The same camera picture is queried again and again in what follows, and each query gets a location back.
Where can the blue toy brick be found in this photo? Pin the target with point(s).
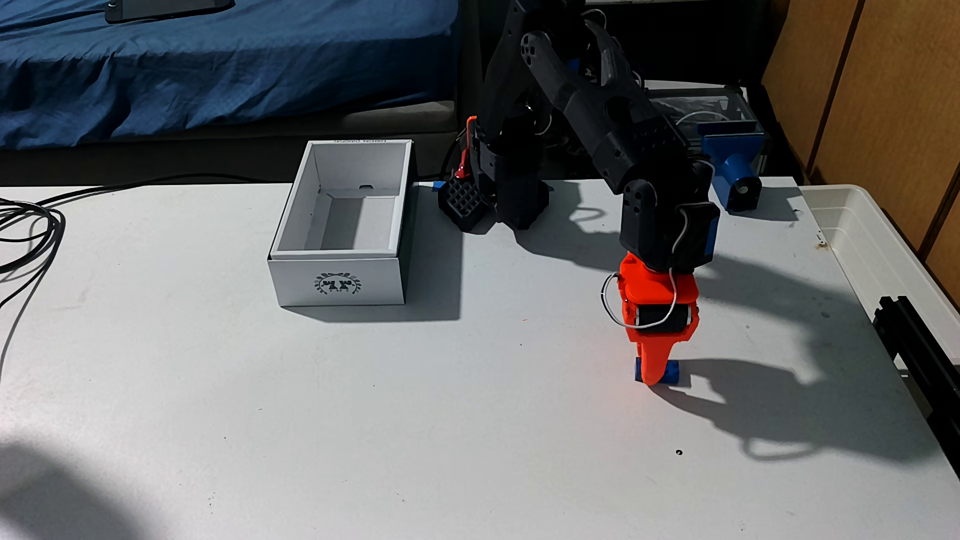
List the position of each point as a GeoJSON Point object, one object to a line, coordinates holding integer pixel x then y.
{"type": "Point", "coordinates": [672, 372]}

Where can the white cardboard box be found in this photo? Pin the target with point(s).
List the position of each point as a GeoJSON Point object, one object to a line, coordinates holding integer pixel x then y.
{"type": "Point", "coordinates": [337, 281]}

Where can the white plastic bin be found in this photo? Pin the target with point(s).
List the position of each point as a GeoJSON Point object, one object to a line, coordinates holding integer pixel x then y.
{"type": "Point", "coordinates": [862, 240]}

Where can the black aluminium extrusion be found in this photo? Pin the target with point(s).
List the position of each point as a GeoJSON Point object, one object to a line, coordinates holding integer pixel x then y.
{"type": "Point", "coordinates": [915, 352]}

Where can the wooden cabinet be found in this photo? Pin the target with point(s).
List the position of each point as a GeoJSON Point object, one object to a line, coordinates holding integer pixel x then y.
{"type": "Point", "coordinates": [885, 90]}

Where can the blue bed cover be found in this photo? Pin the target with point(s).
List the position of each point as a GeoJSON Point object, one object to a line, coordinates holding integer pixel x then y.
{"type": "Point", "coordinates": [225, 67]}

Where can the dark flat device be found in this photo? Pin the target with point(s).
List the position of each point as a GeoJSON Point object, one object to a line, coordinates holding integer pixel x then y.
{"type": "Point", "coordinates": [165, 7]}

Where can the blue printed clamp mount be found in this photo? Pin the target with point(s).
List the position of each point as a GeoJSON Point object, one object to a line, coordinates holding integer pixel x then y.
{"type": "Point", "coordinates": [739, 180]}

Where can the clear black-framed enclosure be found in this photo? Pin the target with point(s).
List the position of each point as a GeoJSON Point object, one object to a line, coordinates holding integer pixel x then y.
{"type": "Point", "coordinates": [724, 105]}

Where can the grey bed frame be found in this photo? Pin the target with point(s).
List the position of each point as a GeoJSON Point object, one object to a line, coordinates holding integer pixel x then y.
{"type": "Point", "coordinates": [337, 124]}

